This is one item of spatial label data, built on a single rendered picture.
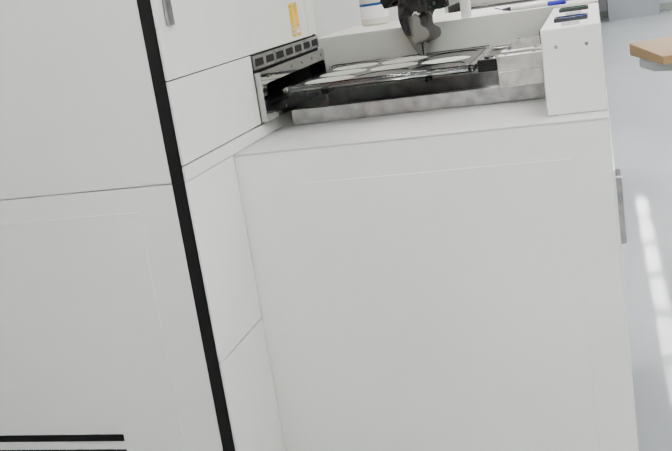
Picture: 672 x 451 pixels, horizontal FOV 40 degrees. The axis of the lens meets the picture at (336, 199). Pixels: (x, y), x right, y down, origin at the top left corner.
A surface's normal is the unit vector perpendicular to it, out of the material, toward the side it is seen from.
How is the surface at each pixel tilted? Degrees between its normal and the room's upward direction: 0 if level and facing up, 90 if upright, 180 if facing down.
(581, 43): 90
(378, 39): 90
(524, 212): 90
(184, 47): 90
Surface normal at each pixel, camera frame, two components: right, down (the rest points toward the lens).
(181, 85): 0.95, -0.08
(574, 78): -0.25, 0.25
